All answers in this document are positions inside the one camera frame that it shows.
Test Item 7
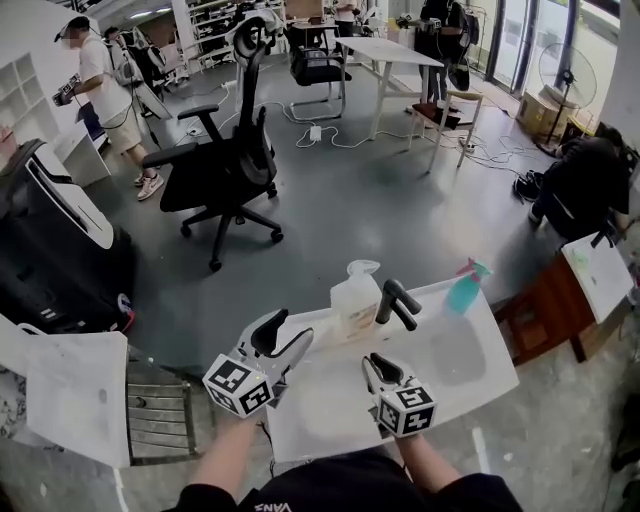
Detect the light wooden chair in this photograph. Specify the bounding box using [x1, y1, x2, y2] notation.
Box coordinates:
[406, 89, 486, 174]

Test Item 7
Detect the person's left forearm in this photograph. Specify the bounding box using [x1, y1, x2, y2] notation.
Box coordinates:
[191, 413, 262, 497]

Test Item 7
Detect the black high-back office chair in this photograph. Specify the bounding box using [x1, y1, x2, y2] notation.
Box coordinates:
[141, 16, 285, 274]

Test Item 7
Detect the white table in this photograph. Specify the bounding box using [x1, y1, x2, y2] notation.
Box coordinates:
[333, 36, 446, 142]

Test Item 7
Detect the brown wooden cabinet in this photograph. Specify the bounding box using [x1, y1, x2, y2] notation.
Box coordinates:
[493, 253, 597, 367]

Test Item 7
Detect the white stained board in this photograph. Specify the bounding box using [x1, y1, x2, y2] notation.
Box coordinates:
[561, 231, 636, 325]

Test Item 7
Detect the white desk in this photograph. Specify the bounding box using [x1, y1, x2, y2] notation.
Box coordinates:
[51, 102, 113, 190]

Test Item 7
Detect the person's black shirt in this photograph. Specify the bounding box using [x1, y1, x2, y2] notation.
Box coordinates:
[163, 447, 524, 512]

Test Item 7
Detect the white sink basin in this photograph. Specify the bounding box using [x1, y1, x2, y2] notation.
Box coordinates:
[263, 277, 522, 465]

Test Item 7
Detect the teal spray bottle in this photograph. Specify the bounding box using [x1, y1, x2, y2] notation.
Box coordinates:
[443, 256, 494, 317]

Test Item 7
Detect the black faucet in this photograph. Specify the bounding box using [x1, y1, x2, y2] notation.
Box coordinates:
[374, 278, 424, 333]

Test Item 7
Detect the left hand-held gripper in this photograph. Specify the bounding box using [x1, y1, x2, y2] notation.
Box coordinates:
[202, 308, 316, 419]

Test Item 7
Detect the black sled-base chair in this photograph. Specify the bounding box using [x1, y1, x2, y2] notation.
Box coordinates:
[288, 43, 354, 122]

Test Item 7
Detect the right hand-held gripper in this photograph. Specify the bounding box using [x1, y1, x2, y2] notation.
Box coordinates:
[361, 352, 439, 440]

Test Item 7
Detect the cardboard box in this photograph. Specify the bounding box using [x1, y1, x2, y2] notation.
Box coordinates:
[516, 89, 577, 140]

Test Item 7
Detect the white cable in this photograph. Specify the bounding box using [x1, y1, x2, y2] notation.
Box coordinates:
[219, 79, 541, 176]

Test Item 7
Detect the person's right forearm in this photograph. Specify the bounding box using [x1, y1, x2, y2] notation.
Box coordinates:
[396, 432, 462, 495]

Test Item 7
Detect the white cubby shelf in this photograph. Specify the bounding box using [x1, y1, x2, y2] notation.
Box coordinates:
[0, 52, 62, 147]

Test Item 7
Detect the white rectangular basin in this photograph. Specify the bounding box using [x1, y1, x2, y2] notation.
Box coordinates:
[17, 322, 132, 470]

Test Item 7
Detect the clear pump bottle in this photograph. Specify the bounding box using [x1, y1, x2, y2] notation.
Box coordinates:
[329, 259, 384, 345]

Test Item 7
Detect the metal slatted rack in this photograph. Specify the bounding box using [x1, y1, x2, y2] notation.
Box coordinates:
[125, 343, 204, 467]

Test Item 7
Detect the black and white machine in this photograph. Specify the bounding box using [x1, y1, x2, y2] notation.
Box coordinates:
[0, 138, 137, 335]

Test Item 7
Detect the black standing fan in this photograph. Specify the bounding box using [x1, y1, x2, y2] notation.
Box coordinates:
[534, 41, 599, 154]

